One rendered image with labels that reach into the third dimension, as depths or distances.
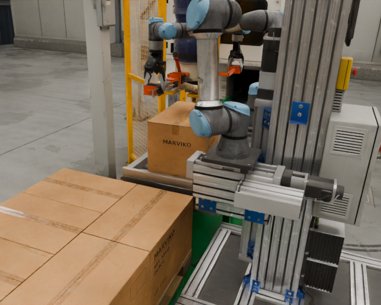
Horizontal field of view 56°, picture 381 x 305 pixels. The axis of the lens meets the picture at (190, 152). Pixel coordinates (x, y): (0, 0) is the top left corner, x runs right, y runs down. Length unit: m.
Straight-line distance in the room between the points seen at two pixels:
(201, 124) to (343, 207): 0.75
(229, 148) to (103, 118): 1.96
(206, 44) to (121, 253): 1.03
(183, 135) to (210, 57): 0.93
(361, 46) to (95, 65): 8.55
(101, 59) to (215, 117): 1.93
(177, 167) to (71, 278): 1.03
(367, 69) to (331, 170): 9.15
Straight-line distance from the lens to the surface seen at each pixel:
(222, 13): 1.44
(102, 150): 3.46
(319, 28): 1.59
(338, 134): 1.61
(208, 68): 1.43
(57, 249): 1.89
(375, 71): 10.78
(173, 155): 2.34
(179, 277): 2.45
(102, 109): 3.32
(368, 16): 10.79
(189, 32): 1.79
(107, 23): 3.18
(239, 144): 1.55
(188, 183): 2.30
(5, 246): 1.99
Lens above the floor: 1.64
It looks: 22 degrees down
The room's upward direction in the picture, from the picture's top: 2 degrees clockwise
